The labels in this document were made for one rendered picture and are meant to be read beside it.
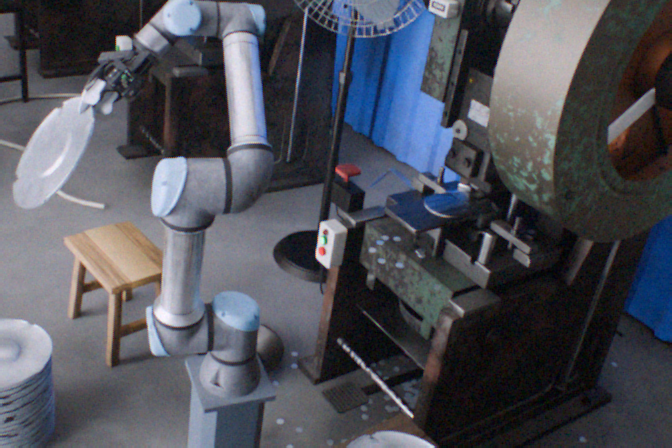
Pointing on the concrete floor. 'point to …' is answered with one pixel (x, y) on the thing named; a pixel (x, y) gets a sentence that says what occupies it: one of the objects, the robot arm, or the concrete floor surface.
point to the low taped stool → (114, 274)
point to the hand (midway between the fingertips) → (84, 109)
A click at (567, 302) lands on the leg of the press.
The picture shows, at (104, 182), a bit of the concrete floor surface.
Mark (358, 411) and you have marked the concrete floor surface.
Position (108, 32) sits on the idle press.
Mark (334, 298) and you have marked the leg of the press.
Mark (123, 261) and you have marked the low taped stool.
